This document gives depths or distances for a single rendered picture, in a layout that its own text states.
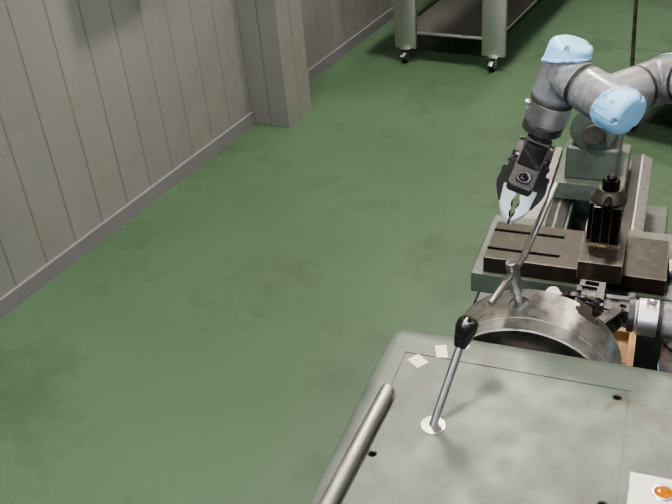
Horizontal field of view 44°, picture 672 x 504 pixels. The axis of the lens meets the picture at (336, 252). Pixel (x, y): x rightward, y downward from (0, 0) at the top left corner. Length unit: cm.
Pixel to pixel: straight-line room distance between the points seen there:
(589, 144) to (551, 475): 149
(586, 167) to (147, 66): 262
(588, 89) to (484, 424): 55
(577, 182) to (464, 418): 142
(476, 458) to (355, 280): 259
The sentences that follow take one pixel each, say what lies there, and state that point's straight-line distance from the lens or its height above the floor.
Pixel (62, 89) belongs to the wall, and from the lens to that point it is 406.
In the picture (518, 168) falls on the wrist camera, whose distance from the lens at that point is 146.
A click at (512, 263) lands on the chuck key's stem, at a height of 132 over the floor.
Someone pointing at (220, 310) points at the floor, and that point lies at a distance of 366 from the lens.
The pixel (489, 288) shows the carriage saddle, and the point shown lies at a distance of 214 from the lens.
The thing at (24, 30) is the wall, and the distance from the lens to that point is 390.
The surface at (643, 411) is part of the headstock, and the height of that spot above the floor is 126.
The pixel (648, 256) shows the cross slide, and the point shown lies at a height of 97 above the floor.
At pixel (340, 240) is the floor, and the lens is 402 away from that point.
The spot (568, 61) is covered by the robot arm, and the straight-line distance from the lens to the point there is 143.
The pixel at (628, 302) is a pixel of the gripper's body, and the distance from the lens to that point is 178.
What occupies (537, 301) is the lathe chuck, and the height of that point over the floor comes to 124.
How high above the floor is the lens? 213
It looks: 33 degrees down
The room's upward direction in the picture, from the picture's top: 5 degrees counter-clockwise
